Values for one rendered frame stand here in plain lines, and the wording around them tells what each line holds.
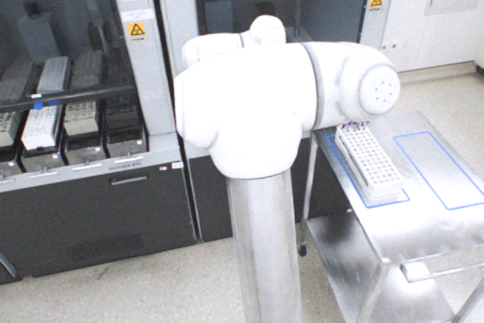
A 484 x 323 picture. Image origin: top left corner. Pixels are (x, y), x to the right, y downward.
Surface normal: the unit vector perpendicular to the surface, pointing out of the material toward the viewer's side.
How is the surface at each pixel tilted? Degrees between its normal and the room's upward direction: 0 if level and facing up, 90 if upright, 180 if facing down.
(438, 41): 90
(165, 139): 0
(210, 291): 0
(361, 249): 0
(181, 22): 90
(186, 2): 90
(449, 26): 90
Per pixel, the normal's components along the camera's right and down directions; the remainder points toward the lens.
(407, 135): -0.03, -0.76
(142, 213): 0.23, 0.63
